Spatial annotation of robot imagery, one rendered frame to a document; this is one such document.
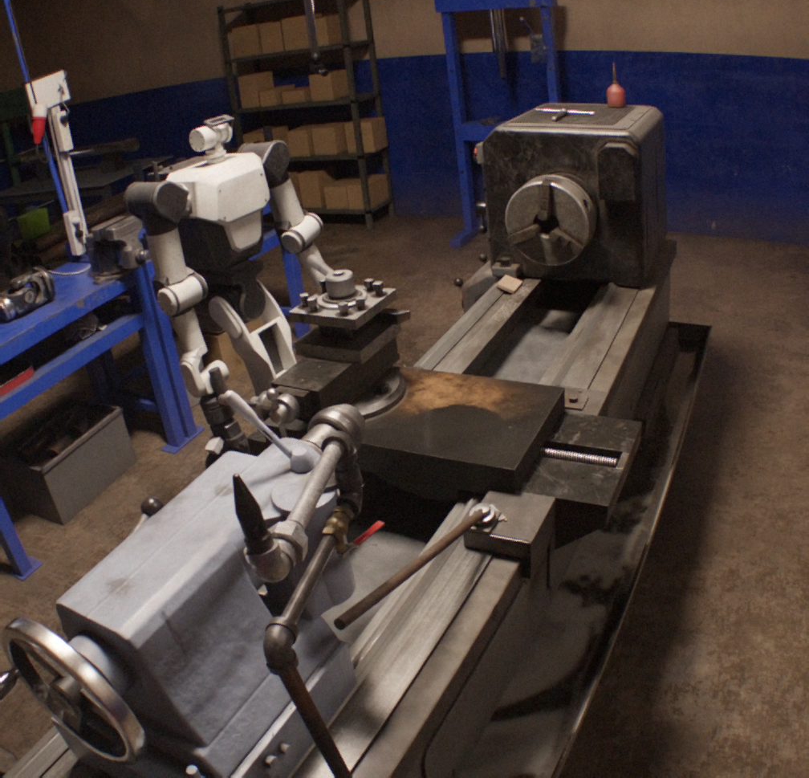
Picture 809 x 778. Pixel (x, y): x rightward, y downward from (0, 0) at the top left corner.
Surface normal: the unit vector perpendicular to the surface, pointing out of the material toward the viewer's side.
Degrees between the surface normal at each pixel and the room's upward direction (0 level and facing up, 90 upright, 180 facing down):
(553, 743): 0
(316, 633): 62
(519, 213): 90
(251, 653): 69
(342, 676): 90
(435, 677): 0
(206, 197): 85
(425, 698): 0
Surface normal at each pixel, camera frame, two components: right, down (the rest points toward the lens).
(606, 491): -0.11, -0.89
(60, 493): 0.90, 0.09
